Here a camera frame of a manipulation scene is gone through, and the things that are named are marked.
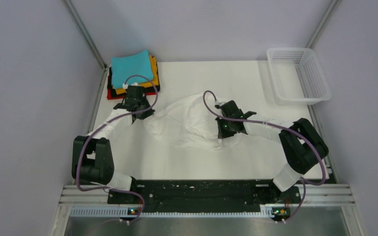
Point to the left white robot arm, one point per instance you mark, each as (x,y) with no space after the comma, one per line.
(92,158)

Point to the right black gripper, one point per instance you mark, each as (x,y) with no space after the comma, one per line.
(223,134)

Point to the folded red t shirt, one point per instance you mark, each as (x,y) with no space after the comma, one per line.
(113,94)

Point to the white t shirt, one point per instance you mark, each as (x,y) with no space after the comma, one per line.
(187,124)

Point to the folded black t shirt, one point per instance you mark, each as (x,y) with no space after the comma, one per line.
(109,79)

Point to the white plastic basket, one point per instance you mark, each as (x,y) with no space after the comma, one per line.
(296,76)

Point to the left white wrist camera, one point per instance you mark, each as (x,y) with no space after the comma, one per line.
(126,86)

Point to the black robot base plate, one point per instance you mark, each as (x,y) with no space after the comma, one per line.
(204,195)

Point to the white slotted cable duct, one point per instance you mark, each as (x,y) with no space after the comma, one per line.
(130,212)

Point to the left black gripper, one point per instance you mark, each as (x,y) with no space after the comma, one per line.
(146,114)

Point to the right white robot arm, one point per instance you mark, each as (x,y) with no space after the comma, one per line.
(302,145)

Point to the folded cyan t shirt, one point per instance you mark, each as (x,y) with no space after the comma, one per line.
(124,67)

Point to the aluminium frame rail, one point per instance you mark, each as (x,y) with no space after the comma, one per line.
(327,195)

